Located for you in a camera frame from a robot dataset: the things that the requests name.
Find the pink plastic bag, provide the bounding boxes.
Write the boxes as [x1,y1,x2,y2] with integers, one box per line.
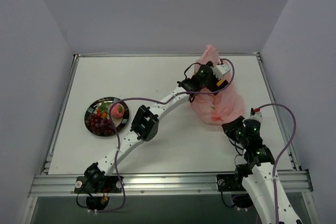
[190,44,244,126]

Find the pink fake peach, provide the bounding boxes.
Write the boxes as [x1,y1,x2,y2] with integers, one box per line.
[109,103,124,119]

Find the red fake cherry tomatoes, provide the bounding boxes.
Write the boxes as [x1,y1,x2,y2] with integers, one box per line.
[96,101,109,118]

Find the dark red fake grapes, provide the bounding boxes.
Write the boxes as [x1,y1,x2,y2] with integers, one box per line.
[85,114,114,136]

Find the orange fake fruit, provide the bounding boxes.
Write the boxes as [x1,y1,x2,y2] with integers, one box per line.
[216,80,223,87]

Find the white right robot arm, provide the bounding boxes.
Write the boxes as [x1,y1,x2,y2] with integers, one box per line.
[222,115,302,223]

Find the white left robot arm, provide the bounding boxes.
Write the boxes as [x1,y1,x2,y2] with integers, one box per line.
[84,59,235,192]

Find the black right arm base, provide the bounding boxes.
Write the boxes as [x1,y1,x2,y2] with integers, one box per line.
[216,164,254,211]

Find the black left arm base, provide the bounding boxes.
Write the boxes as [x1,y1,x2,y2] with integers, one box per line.
[74,163,126,213]

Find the black rimmed round plate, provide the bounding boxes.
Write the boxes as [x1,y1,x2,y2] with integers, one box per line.
[84,97,130,137]

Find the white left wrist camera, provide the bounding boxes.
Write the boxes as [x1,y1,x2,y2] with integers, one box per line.
[212,62,231,80]

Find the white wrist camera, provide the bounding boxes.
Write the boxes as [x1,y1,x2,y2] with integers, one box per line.
[212,62,231,80]
[248,108,263,123]

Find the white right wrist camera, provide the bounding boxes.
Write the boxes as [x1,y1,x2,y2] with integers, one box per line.
[248,108,263,123]

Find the aluminium front rail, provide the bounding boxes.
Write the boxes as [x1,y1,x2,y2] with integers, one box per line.
[28,170,313,197]

